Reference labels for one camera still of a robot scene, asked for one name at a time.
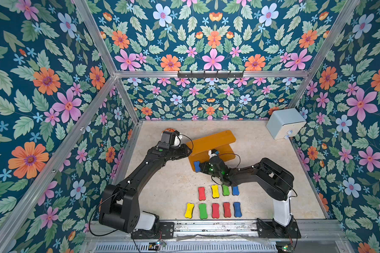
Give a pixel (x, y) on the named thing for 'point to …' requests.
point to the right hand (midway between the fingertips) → (198, 164)
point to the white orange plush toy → (169, 129)
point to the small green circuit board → (152, 246)
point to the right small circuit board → (288, 249)
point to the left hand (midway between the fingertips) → (192, 149)
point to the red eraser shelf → (201, 193)
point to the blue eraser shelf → (237, 212)
